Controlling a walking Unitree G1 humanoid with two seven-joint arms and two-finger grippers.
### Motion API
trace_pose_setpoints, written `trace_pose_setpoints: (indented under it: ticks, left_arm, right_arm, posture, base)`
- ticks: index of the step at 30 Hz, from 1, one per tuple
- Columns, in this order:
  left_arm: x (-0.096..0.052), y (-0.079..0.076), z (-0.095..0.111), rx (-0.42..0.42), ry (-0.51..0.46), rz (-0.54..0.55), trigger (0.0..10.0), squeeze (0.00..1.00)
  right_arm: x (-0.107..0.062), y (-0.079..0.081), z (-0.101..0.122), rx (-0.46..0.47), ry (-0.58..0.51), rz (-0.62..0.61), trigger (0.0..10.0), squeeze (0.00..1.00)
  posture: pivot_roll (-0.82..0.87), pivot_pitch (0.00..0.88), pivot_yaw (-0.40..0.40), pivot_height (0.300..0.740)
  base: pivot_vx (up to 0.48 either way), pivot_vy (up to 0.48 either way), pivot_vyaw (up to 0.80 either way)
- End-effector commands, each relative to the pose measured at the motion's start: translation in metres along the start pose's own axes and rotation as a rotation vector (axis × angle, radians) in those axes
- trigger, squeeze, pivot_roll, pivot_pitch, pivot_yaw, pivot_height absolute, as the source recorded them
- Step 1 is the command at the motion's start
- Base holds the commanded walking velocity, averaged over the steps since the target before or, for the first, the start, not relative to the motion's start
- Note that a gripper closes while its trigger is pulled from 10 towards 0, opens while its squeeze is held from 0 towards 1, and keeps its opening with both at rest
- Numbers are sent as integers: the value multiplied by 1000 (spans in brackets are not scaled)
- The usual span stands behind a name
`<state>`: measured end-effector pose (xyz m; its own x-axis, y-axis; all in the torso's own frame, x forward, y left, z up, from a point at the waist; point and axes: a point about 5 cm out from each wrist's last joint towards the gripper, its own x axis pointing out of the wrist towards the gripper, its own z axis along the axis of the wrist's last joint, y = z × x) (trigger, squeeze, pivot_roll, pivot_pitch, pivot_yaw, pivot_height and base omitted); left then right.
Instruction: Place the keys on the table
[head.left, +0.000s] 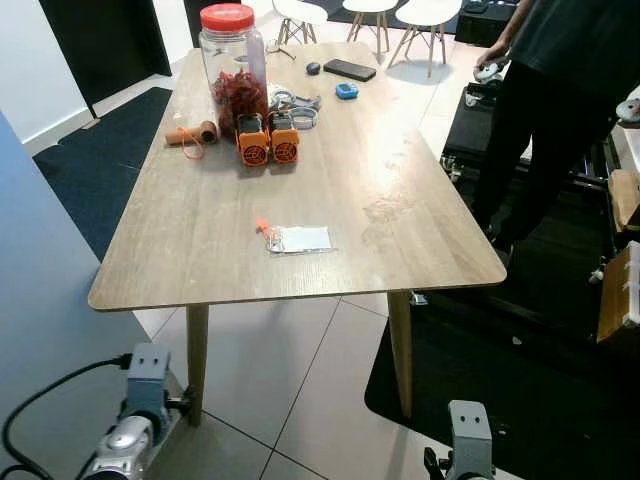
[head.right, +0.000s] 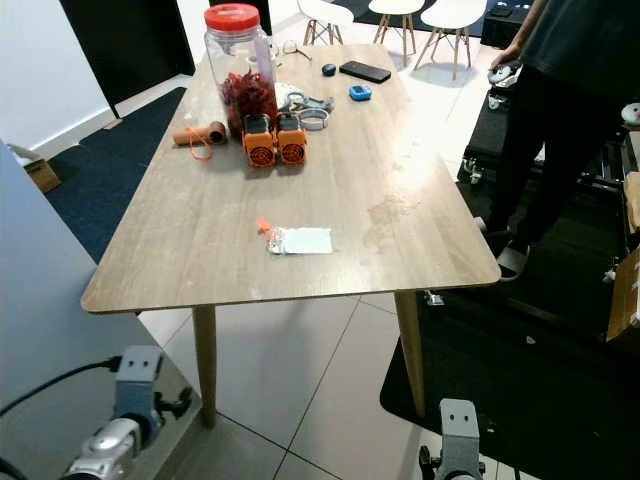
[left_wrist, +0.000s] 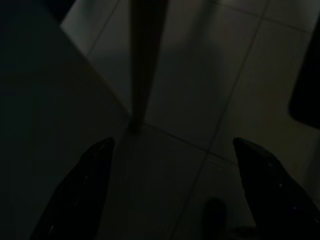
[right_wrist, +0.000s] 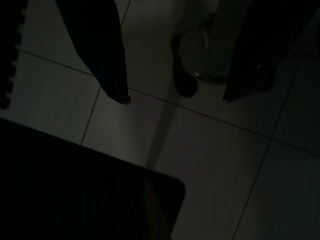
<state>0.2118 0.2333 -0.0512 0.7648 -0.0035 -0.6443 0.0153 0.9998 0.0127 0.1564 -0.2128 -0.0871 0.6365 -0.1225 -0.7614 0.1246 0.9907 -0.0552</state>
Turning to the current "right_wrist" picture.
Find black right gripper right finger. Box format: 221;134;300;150
222;0;320;104

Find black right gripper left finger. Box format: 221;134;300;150
56;0;132;105

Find black interlocking foam mat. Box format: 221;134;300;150
0;0;27;111

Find dark rounded-corner mat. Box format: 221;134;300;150
0;117;186;240

